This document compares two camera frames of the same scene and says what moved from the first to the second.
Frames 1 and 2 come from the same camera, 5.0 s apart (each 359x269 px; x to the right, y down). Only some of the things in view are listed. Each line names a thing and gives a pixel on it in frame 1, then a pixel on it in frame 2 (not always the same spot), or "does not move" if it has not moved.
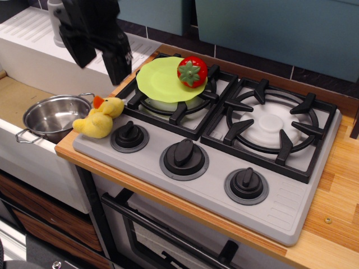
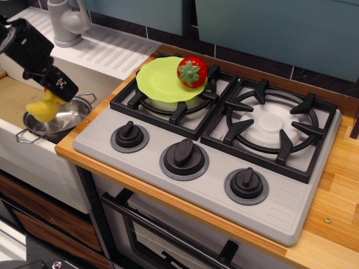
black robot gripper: (90, 28) -> (31, 50)
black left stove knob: (130, 138) does not move
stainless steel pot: (53, 116) does not move
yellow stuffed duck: (99, 123) -> (45, 110)
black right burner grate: (284, 130) does not move
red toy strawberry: (192, 72) does not move
